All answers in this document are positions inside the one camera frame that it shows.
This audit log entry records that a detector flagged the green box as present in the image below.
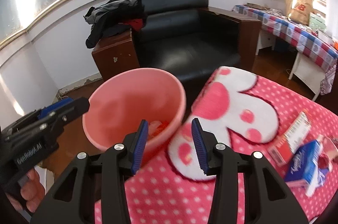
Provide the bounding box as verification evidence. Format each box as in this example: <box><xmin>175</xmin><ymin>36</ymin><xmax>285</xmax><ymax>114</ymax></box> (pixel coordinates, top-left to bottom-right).
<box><xmin>309</xmin><ymin>12</ymin><xmax>328</xmax><ymax>30</ymax></box>

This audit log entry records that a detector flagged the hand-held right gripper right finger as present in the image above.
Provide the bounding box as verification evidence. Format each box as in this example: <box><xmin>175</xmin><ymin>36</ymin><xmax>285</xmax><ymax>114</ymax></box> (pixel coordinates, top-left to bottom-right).
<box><xmin>191</xmin><ymin>118</ymin><xmax>309</xmax><ymax>224</ymax></box>

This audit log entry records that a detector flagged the pink plastic bucket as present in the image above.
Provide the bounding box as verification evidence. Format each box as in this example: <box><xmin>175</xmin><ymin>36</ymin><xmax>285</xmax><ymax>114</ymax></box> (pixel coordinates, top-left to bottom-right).
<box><xmin>82</xmin><ymin>68</ymin><xmax>187</xmax><ymax>152</ymax></box>

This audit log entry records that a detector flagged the white orange snack wrapper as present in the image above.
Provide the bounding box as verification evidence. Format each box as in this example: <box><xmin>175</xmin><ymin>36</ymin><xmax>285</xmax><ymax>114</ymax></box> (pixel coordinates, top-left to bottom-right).
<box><xmin>147</xmin><ymin>120</ymin><xmax>169</xmax><ymax>138</ymax></box>

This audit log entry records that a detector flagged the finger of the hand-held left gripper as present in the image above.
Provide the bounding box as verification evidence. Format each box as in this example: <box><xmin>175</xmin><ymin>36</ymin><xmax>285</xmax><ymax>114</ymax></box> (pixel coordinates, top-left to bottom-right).
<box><xmin>38</xmin><ymin>97</ymin><xmax>91</xmax><ymax>133</ymax></box>
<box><xmin>38</xmin><ymin>97</ymin><xmax>75</xmax><ymax>120</ymax></box>

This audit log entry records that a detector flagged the white table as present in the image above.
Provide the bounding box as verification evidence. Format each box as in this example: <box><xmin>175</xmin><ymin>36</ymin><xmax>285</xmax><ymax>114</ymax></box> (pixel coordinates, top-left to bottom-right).
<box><xmin>255</xmin><ymin>29</ymin><xmax>325</xmax><ymax>102</ymax></box>

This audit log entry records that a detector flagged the black leather sofa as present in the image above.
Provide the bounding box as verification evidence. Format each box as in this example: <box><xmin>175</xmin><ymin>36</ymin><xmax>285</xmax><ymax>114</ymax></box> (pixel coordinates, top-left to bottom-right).
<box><xmin>92</xmin><ymin>0</ymin><xmax>262</xmax><ymax>84</ymax></box>

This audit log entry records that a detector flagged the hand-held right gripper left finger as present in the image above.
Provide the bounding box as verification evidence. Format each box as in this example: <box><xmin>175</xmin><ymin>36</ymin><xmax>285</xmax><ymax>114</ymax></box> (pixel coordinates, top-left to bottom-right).
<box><xmin>30</xmin><ymin>119</ymin><xmax>149</xmax><ymax>224</ymax></box>

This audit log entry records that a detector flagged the brown paper bag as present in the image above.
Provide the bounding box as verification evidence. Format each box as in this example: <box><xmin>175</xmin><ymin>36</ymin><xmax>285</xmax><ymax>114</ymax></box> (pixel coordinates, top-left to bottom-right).
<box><xmin>285</xmin><ymin>0</ymin><xmax>315</xmax><ymax>25</ymax></box>

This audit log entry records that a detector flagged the white red carton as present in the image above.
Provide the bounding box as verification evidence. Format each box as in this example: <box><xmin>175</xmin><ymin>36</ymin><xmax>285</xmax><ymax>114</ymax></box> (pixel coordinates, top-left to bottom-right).
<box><xmin>267</xmin><ymin>110</ymin><xmax>312</xmax><ymax>165</ymax></box>

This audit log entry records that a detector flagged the blue tissue pack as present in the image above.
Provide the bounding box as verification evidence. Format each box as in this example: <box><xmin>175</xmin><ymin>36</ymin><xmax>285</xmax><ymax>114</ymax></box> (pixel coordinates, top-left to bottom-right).
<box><xmin>284</xmin><ymin>140</ymin><xmax>329</xmax><ymax>197</ymax></box>

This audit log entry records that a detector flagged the pink polka dot blanket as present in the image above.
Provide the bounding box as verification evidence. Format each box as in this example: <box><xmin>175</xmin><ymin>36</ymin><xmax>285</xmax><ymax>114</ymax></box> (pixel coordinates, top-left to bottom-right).
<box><xmin>94</xmin><ymin>66</ymin><xmax>338</xmax><ymax>224</ymax></box>

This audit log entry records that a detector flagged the flat cardboard piece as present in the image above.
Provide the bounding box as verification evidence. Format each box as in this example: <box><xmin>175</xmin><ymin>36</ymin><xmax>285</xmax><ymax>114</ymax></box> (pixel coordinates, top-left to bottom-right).
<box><xmin>243</xmin><ymin>3</ymin><xmax>270</xmax><ymax>9</ymax></box>

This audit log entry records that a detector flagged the chequered heart tablecloth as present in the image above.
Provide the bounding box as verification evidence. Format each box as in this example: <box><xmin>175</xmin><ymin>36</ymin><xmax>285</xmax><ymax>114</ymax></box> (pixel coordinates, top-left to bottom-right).
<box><xmin>232</xmin><ymin>4</ymin><xmax>338</xmax><ymax>95</ymax></box>

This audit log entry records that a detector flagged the person's left hand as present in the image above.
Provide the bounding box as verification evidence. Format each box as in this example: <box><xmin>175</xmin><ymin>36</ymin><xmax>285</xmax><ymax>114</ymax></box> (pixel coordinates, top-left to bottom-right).
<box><xmin>7</xmin><ymin>168</ymin><xmax>46</xmax><ymax>214</ymax></box>

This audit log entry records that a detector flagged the clear plastic wrapper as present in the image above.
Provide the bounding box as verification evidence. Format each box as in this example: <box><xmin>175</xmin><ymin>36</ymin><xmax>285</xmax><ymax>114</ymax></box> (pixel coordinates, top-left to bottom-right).
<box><xmin>318</xmin><ymin>134</ymin><xmax>338</xmax><ymax>183</ymax></box>

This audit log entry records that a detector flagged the pile of dark clothes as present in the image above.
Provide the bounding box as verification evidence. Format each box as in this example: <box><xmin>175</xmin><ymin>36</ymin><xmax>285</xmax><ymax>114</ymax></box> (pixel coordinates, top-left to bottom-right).
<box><xmin>84</xmin><ymin>0</ymin><xmax>148</xmax><ymax>49</ymax></box>

